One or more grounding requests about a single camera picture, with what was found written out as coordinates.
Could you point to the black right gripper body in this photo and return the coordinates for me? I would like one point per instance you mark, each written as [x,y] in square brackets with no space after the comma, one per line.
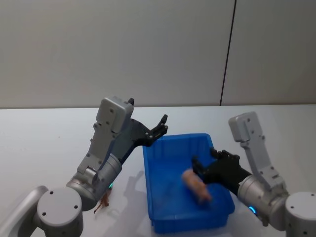
[224,172]

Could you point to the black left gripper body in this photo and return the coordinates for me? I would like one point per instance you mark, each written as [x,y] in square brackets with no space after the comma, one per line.
[132,134]

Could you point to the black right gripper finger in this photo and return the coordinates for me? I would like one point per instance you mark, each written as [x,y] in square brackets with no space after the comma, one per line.
[197,166]
[223,155]

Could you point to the pink toy pig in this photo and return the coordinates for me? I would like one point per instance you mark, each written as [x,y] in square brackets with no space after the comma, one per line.
[197,186]

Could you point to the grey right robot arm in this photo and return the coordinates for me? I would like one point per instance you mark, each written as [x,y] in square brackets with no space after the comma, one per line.
[256,158]

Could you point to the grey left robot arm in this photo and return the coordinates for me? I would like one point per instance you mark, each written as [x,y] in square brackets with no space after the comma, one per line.
[59,209]

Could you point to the blue plastic bin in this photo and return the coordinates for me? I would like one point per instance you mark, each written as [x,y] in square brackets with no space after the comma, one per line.
[170,172]

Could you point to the brown toy animal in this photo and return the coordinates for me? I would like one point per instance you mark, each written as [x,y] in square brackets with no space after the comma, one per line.
[103,203]

